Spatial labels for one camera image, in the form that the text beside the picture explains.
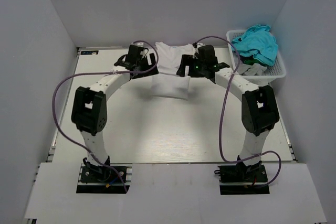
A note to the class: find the dark label sticker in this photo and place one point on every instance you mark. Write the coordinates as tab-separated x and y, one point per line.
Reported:
89	52

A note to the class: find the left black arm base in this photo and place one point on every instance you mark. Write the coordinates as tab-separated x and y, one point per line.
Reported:
92	182

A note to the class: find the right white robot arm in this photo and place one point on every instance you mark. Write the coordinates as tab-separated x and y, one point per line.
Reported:
258	104

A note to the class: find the grey white cloth in basket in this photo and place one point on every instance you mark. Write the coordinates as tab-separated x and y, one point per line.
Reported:
254	70

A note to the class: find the white plastic basket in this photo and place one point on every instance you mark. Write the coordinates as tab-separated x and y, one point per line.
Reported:
272	73

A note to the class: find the cyan t-shirt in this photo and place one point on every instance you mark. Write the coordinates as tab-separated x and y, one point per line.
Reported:
257	42

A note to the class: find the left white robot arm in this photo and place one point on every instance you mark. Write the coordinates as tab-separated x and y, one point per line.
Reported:
90	105

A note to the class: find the white t-shirt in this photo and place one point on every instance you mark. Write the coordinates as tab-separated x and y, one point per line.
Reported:
167	83

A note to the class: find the green cloth in basket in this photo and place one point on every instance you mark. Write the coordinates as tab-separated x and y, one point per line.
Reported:
250	61

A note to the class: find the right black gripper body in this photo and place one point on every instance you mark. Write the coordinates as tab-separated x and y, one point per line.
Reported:
198	67

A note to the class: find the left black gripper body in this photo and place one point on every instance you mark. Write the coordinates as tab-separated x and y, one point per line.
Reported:
144	64

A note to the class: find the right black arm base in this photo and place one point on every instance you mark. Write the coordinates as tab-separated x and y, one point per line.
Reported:
233	181

